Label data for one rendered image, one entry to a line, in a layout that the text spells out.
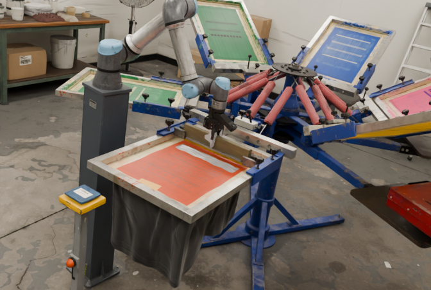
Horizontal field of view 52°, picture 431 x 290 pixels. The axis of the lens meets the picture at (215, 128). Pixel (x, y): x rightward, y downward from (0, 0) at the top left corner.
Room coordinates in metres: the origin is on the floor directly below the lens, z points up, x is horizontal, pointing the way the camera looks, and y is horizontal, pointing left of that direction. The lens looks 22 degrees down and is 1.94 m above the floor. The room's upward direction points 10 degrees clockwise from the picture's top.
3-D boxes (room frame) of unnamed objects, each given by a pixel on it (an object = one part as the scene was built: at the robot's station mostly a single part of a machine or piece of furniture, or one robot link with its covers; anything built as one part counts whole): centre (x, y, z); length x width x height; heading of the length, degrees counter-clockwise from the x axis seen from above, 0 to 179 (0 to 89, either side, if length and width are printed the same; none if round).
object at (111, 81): (2.20, 0.59, 1.25); 0.15 x 0.15 x 0.10
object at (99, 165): (1.95, 0.09, 0.97); 0.79 x 0.58 x 0.04; 150
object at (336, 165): (2.28, -0.77, 0.91); 1.34 x 0.40 x 0.08; 30
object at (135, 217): (1.70, 0.23, 0.74); 0.45 x 0.03 x 0.43; 60
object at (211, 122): (2.14, 0.01, 1.15); 0.09 x 0.08 x 0.12; 60
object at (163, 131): (2.30, 0.21, 0.97); 0.30 x 0.05 x 0.07; 150
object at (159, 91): (2.86, 0.47, 1.05); 1.08 x 0.61 x 0.23; 90
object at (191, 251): (1.80, -0.06, 0.74); 0.46 x 0.04 x 0.42; 150
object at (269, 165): (2.02, -0.27, 0.97); 0.30 x 0.05 x 0.07; 150
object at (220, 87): (2.14, 0.01, 1.31); 0.09 x 0.08 x 0.11; 71
